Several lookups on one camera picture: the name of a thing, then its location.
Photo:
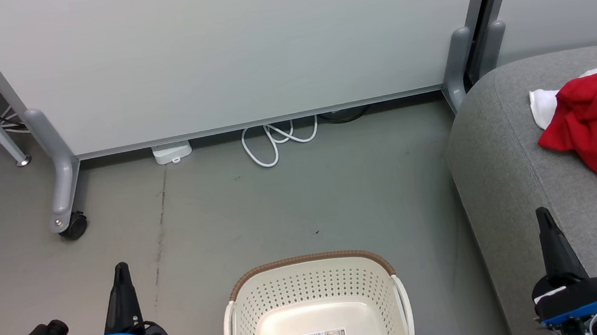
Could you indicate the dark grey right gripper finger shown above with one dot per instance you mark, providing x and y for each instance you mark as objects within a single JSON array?
[{"x": 557, "y": 251}]

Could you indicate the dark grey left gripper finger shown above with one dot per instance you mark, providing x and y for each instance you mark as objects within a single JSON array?
[{"x": 124, "y": 302}]

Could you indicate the grey fabric sofa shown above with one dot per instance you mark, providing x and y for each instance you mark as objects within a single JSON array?
[{"x": 504, "y": 168}]

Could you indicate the wide white partition panel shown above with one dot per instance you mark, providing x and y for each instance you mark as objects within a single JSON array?
[{"x": 220, "y": 53}]

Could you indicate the white power adapter box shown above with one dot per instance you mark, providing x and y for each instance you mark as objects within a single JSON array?
[{"x": 171, "y": 151}]

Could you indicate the black caster wheel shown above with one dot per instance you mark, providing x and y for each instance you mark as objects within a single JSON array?
[{"x": 75, "y": 225}]

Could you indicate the cream perforated laundry basket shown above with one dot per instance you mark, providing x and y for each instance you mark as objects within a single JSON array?
[{"x": 316, "y": 287}]

